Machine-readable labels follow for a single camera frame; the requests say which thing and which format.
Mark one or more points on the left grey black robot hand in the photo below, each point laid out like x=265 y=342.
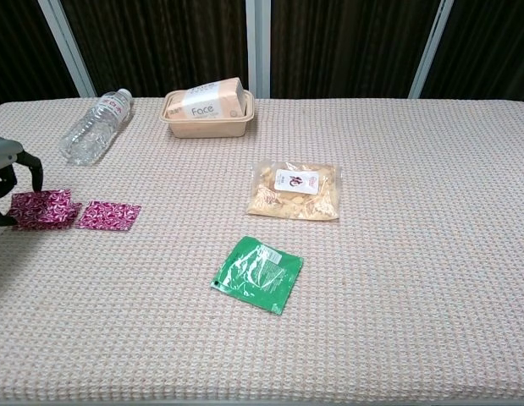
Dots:
x=3 y=150

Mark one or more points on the clear plastic water bottle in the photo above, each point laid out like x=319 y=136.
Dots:
x=92 y=131

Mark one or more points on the dark brown curtain panel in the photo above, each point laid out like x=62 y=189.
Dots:
x=350 y=46
x=160 y=42
x=490 y=46
x=20 y=46

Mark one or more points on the beige rectangular tray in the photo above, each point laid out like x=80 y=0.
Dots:
x=206 y=129

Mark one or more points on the peach tissue pack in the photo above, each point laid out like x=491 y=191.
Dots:
x=211 y=101

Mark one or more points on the green foil sachet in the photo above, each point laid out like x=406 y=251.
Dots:
x=261 y=275

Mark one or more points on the clear snack bag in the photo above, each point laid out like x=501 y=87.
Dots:
x=287 y=205

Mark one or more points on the pink woven tablecloth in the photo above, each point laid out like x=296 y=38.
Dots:
x=393 y=296

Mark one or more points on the grey partition post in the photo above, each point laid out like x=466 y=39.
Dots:
x=69 y=51
x=258 y=46
x=431 y=46

